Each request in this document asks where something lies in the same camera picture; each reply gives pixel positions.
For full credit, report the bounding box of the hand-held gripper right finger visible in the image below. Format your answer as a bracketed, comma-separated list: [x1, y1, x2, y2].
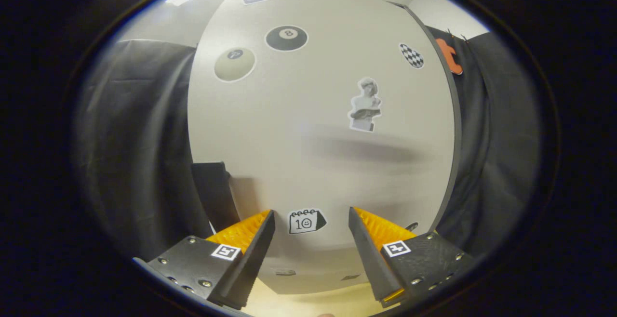
[348, 206, 479, 308]

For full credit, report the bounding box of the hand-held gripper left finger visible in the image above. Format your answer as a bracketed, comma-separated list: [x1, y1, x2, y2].
[133, 210, 276, 310]

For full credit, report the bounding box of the grey cabinet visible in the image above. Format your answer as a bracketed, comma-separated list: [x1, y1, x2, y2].
[386, 0, 463, 235]

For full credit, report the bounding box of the black backdrop cloth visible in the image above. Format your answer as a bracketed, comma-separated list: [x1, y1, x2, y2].
[72, 28, 540, 260]

